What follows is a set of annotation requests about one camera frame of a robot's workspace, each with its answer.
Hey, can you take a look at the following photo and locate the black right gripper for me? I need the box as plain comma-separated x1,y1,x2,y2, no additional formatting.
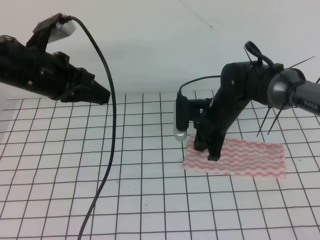
193,61,270,162

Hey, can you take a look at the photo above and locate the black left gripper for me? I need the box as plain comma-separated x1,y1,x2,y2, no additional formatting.
0,35,111,105

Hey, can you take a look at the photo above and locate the pink wavy striped towel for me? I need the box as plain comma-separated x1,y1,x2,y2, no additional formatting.
183,136,286,178

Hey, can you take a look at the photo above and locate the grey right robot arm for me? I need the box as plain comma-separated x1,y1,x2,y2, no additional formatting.
194,61,320,161

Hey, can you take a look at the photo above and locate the white grid tablecloth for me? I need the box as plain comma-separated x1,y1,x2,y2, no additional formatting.
0,92,320,240

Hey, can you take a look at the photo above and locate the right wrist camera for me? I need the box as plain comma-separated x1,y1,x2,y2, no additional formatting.
173,92,212,142

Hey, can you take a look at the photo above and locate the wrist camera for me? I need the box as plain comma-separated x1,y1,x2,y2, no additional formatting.
25,13,76,52
173,92,212,142

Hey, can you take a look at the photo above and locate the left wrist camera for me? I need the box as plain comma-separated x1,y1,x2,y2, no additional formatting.
25,13,76,52

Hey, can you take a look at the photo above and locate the black left camera cable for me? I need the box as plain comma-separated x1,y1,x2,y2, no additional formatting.
63,15,118,240

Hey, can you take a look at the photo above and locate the black camera cable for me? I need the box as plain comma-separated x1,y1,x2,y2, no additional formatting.
177,41,283,97
63,15,118,240

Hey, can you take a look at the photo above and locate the black right camera cable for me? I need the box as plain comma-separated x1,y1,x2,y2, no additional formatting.
177,41,283,97

